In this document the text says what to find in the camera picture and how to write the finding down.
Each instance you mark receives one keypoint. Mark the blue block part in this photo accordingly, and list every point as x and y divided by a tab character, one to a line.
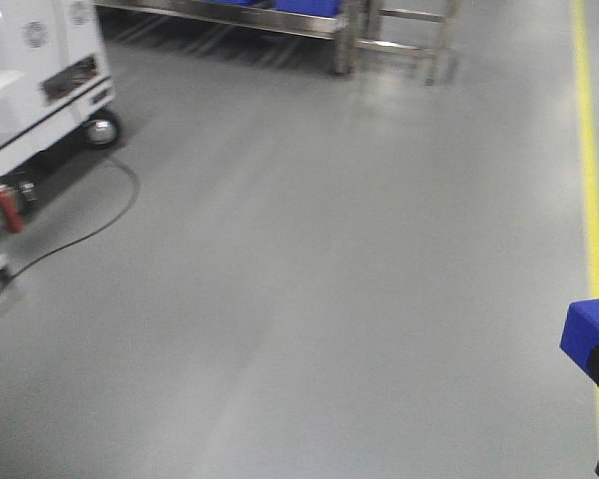
581	332

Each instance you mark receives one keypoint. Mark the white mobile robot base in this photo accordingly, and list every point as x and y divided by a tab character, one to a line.
54	80

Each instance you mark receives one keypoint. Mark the stainless steel shelf frame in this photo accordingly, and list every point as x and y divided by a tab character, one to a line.
354	26

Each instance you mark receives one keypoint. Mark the red handle lever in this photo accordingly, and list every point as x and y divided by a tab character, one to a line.
9	210

